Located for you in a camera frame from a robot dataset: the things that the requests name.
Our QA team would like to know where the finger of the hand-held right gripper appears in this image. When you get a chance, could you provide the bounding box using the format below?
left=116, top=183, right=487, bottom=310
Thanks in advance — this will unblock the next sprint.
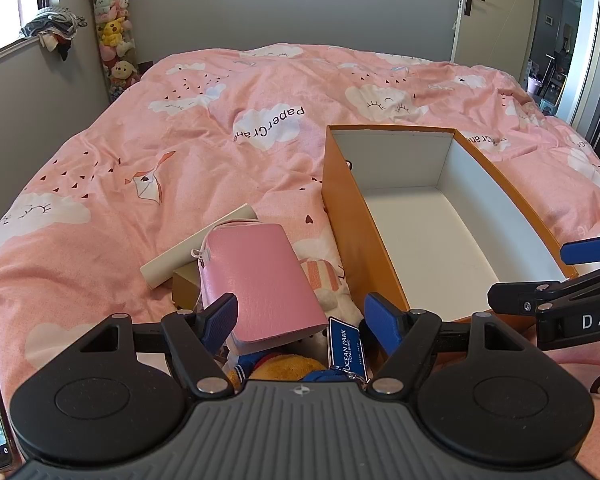
left=487, top=276, right=588, bottom=317
left=561, top=232, right=600, bottom=266

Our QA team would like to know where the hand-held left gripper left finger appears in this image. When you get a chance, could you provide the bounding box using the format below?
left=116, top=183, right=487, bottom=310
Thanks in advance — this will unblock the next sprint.
left=72, top=292, right=239, bottom=397

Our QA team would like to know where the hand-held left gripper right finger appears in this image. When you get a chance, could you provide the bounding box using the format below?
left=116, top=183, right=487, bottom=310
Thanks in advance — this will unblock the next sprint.
left=363, top=291, right=532, bottom=397

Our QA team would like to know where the blue keychain tag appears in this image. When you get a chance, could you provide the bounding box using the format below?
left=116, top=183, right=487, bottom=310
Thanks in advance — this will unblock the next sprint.
left=327, top=316, right=369, bottom=377

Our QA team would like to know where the pink zip pouch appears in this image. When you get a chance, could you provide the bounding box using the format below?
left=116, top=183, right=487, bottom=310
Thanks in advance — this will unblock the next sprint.
left=191, top=222, right=329, bottom=358

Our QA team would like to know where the white dog plush toy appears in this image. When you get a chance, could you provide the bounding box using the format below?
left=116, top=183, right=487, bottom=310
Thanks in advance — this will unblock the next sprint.
left=300, top=257, right=359, bottom=322

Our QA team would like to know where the red panda plush toy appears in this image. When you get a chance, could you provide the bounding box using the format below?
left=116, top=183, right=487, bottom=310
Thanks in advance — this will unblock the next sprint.
left=223, top=345, right=348, bottom=393

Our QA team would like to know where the orange cardboard box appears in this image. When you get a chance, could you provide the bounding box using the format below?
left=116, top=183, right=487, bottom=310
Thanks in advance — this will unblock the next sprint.
left=321, top=125, right=579, bottom=334

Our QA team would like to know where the small brown cardboard box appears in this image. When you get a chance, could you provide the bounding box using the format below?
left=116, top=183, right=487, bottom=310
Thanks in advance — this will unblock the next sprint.
left=172, top=264, right=204, bottom=312

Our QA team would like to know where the white paper tube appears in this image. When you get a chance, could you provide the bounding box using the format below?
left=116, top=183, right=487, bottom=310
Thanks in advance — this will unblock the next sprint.
left=140, top=203, right=259, bottom=289

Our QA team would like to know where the pink cloud printed blanket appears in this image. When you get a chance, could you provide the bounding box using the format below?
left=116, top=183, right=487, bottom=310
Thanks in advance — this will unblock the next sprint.
left=0, top=42, right=600, bottom=480

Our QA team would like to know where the white sliding door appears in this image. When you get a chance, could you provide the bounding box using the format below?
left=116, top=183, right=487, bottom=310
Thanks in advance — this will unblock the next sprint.
left=556, top=0, right=600, bottom=142

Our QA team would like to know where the clear tube of plush toys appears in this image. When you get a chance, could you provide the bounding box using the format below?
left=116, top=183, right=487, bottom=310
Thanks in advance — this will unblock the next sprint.
left=86, top=0, right=141, bottom=106

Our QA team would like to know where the pile of clothes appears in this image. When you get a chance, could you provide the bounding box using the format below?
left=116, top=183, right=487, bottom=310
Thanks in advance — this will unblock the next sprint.
left=20, top=6, right=88, bottom=62

